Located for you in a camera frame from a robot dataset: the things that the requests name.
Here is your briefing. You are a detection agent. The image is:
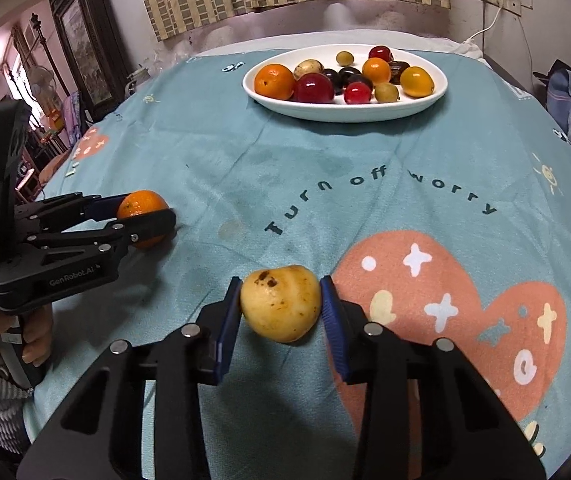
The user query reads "small red cherry tomato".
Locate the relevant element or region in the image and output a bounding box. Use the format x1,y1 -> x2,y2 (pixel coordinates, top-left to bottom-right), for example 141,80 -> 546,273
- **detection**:
343,80 -> 372,105

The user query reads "orange yellow lemon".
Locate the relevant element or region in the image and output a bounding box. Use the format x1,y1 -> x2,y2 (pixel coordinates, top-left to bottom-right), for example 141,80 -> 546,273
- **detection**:
399,66 -> 435,99

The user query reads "white power cable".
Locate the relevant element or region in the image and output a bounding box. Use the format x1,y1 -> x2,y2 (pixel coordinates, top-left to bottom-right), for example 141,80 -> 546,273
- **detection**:
457,0 -> 507,53

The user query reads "large red apple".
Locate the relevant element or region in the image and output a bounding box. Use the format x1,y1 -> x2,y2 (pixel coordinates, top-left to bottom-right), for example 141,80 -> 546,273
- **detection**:
293,73 -> 334,104

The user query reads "brown tan potato fruit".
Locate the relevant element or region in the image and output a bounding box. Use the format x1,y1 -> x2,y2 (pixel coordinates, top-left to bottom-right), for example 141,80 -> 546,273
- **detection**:
293,58 -> 325,80

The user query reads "orange mandarin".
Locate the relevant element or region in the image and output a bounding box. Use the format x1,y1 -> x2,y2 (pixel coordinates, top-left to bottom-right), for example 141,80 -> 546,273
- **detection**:
114,190 -> 176,250
254,64 -> 296,101

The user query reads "small yellow fruit back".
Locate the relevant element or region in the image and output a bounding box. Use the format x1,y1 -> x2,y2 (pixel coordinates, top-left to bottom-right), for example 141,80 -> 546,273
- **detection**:
335,51 -> 355,67

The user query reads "wrinkled dark brown fruit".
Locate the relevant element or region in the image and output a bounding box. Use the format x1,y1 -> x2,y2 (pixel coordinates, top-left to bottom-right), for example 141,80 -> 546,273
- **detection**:
389,61 -> 410,84

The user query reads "dark framed painting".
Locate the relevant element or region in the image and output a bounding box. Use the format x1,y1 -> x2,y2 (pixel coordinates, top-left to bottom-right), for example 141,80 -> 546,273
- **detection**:
49,0 -> 132,122

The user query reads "white oval plate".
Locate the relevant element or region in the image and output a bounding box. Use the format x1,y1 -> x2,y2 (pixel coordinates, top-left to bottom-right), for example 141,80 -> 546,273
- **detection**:
243,44 -> 448,124

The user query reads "person's left hand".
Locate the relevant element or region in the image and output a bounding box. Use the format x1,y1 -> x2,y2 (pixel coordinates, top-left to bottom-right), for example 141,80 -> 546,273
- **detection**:
0,304 -> 53,366

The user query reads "small yellow green fruit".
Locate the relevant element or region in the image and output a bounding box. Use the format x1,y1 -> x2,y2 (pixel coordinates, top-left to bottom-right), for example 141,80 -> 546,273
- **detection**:
374,81 -> 399,103

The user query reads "teal printed tablecloth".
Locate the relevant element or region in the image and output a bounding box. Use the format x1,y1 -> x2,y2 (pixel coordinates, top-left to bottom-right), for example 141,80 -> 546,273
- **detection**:
24,52 -> 571,474

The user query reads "small orange kumquat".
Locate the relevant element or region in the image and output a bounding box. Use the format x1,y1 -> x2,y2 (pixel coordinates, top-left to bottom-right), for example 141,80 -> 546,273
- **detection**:
363,58 -> 392,86

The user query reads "red plum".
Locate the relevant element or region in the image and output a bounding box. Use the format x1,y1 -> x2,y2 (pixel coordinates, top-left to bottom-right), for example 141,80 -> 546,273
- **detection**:
368,46 -> 394,63

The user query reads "spotted yellow pear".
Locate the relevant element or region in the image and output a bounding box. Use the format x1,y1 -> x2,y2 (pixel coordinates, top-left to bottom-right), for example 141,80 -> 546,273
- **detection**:
240,264 -> 322,344

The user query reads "white cloth under tablecloth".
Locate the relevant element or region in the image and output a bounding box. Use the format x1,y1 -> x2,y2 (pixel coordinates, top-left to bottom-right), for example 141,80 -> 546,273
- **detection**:
197,29 -> 484,61

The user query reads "standing fan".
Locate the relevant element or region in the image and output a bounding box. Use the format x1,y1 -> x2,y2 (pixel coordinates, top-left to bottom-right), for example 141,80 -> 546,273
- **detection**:
26,65 -> 62,126

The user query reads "dark plum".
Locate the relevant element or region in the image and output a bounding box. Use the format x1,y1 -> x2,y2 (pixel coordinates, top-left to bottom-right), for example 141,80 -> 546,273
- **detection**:
339,67 -> 361,87
322,68 -> 344,96
346,74 -> 374,91

